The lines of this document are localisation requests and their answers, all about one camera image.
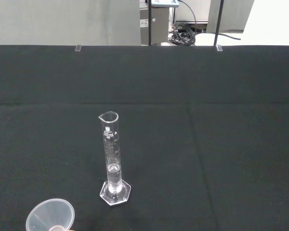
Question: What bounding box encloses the black bench cloth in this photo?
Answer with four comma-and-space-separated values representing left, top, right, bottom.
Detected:
0, 44, 289, 231

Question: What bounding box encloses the clear plastic funnel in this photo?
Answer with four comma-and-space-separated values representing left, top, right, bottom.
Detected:
26, 198, 76, 231

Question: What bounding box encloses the black stand pole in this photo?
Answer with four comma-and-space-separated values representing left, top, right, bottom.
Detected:
212, 0, 225, 46
147, 0, 153, 46

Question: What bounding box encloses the black cable bundle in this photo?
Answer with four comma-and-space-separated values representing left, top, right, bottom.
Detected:
168, 22, 242, 46

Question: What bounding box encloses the grey metal cabinet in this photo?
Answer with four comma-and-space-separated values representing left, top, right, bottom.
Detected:
139, 0, 177, 46

